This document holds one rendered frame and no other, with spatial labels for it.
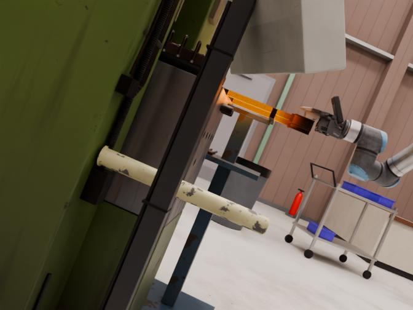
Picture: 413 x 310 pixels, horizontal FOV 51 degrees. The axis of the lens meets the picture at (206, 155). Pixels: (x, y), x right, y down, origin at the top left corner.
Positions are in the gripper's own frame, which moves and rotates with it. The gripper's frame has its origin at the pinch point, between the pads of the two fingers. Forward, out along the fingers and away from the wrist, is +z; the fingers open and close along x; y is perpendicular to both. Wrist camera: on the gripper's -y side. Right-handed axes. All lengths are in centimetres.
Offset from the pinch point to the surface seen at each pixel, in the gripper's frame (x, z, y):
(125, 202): -58, 44, 56
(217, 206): -82, 18, 45
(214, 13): -21, 46, -18
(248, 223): -82, 10, 46
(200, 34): -22, 48, -8
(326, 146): 630, -127, -68
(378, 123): 616, -196, -138
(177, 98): -60, 40, 22
